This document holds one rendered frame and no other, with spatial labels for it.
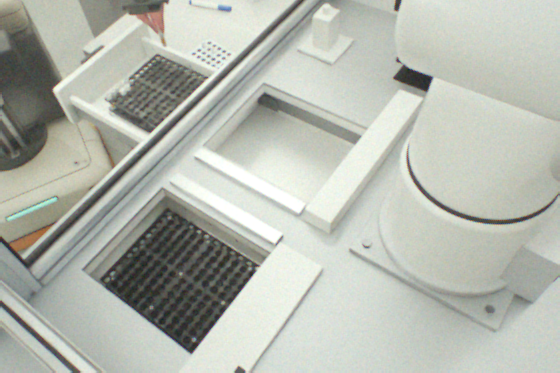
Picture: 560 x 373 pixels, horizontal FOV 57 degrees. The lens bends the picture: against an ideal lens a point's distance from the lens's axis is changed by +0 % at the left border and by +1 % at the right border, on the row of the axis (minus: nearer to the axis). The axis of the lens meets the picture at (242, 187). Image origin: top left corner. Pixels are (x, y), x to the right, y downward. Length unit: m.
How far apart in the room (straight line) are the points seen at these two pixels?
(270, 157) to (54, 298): 0.51
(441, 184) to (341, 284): 0.25
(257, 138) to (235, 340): 0.51
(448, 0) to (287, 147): 0.80
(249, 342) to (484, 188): 0.37
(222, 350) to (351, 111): 0.51
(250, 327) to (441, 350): 0.27
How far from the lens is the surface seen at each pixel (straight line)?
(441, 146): 0.62
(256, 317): 0.77
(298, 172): 1.06
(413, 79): 1.08
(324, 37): 1.10
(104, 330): 0.83
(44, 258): 0.87
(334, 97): 1.04
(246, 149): 1.11
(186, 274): 0.91
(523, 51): 0.34
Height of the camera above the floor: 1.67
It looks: 54 degrees down
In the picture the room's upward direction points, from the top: 10 degrees counter-clockwise
